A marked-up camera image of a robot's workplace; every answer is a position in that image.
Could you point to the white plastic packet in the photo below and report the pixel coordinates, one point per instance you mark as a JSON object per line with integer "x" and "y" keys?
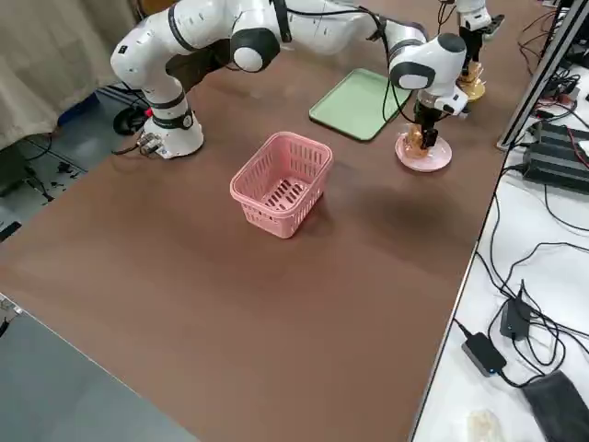
{"x": 483, "y": 426}

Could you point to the yellow round plate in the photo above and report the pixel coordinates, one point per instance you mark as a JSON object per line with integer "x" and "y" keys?
{"x": 476, "y": 92}

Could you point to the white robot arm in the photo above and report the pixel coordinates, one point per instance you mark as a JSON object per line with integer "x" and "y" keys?
{"x": 322, "y": 27}
{"x": 474, "y": 14}

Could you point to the beige curtain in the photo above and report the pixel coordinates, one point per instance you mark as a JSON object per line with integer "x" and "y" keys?
{"x": 46, "y": 69}

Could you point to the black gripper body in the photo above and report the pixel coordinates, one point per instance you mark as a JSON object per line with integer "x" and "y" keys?
{"x": 428, "y": 114}
{"x": 471, "y": 43}

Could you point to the small pink slotted basket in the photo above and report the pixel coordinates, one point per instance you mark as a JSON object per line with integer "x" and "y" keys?
{"x": 257, "y": 216}

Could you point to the large black power supply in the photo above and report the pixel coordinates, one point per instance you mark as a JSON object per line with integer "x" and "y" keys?
{"x": 557, "y": 159}

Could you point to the white round plate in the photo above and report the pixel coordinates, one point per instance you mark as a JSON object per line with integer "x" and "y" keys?
{"x": 425, "y": 163}

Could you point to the small black power adapter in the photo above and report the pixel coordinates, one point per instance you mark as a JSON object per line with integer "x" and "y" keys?
{"x": 514, "y": 317}

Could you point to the green rectangular tray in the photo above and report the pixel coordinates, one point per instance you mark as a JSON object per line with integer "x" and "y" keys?
{"x": 354, "y": 103}

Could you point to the clear-wrapped bread pack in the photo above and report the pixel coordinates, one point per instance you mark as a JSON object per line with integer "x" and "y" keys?
{"x": 414, "y": 134}
{"x": 412, "y": 149}
{"x": 471, "y": 73}

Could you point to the aluminium frame post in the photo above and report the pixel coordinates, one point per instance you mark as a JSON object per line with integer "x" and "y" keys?
{"x": 538, "y": 73}

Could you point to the dark fabric pouch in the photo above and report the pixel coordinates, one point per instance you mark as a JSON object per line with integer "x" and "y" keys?
{"x": 559, "y": 407}

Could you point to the flat black power adapter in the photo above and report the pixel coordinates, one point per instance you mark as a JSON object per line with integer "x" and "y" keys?
{"x": 483, "y": 353}

